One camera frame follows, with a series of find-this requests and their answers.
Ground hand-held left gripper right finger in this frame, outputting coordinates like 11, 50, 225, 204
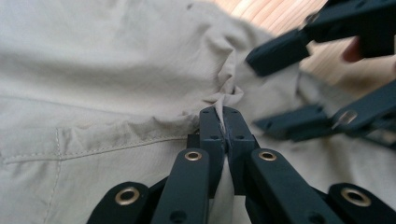
222, 106, 344, 224

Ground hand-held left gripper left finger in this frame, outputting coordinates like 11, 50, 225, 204
150, 106, 226, 224

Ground khaki shorts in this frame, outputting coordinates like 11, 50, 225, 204
0, 0, 396, 224

